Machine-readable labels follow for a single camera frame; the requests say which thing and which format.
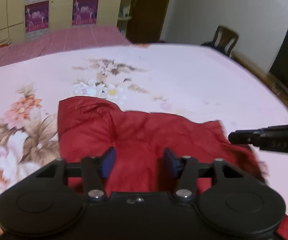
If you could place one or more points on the brown wooden door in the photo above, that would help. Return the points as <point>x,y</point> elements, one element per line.
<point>147,20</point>

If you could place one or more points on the pink checked bed sheet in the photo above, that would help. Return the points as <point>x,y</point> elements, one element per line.
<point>63,40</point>

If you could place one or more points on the cream yellow wardrobe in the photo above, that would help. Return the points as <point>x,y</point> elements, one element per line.
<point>59,5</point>

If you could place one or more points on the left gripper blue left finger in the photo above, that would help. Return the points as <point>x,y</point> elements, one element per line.
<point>107,162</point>

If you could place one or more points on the purple poster lower right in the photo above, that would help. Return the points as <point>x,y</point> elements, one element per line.
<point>84,12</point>

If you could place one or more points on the red quilted down jacket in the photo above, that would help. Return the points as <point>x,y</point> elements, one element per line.
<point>221,193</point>

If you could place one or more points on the brown wooden chair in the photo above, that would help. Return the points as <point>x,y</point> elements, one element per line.
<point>224,40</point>

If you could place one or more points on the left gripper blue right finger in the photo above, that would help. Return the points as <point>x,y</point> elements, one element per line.
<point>174,163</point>

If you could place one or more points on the purple poster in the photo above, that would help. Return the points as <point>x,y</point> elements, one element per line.
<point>37,16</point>
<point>84,12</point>

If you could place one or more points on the wooden bed frame edge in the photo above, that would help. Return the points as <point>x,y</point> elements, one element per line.
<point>268,79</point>

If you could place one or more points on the purple poster lower left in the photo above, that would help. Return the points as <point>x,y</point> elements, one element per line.
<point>37,16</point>

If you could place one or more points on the white floral quilt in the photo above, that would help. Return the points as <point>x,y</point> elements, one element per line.
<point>196,83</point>

